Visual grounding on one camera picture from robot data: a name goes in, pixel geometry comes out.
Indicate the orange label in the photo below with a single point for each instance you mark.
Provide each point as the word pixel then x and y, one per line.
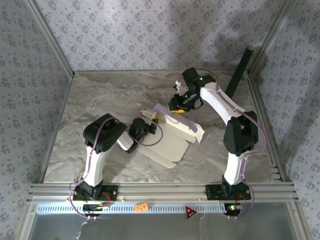
pixel 141 208

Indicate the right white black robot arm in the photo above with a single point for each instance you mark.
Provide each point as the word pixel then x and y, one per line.
pixel 235 165

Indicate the red triangle sticker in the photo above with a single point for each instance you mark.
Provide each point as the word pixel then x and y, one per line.
pixel 190 213

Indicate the wide aluminium base rail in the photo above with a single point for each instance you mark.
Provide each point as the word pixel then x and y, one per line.
pixel 160 191

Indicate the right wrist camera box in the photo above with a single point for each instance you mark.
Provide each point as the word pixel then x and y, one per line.
pixel 180 87

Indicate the black controller board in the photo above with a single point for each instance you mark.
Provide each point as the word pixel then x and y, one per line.
pixel 232 208

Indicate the aluminium frame post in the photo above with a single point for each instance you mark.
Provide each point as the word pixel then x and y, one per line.
pixel 50 37
pixel 271 37

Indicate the grey metal panel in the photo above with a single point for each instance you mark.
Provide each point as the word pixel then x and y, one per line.
pixel 160 230

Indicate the aluminium table edge rail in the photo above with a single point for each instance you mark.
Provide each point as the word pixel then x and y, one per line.
pixel 260 105
pixel 57 125

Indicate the long black bar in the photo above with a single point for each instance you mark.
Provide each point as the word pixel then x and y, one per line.
pixel 240 72

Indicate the white and lilac paper box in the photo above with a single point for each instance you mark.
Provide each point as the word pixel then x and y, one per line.
pixel 170 145

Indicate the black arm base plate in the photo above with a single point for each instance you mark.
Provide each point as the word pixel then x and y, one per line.
pixel 112 193
pixel 212 192

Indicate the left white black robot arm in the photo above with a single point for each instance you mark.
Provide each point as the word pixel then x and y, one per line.
pixel 95 165

